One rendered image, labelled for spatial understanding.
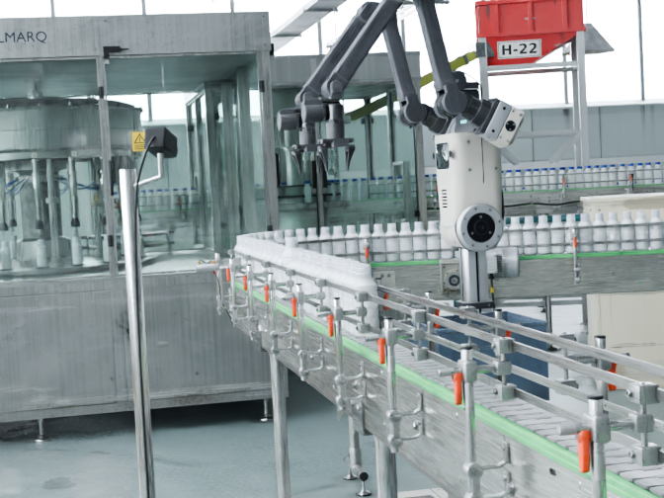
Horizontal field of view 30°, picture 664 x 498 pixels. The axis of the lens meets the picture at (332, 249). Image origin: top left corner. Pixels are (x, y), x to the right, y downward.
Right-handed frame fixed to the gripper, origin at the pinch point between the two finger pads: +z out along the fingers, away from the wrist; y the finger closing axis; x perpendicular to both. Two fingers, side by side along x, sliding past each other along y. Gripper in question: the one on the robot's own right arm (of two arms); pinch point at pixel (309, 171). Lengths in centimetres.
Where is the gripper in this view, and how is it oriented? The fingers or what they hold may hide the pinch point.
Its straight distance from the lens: 423.0
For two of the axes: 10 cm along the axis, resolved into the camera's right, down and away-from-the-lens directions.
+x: 2.2, 0.4, -9.8
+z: 0.5, 10.0, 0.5
